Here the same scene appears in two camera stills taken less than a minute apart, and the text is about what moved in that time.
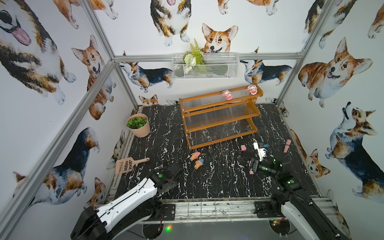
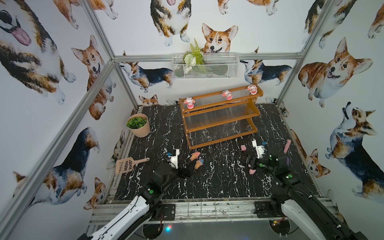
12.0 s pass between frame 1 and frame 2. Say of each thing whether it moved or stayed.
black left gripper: moved
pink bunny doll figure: stayed
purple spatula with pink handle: stayed
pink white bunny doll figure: stayed
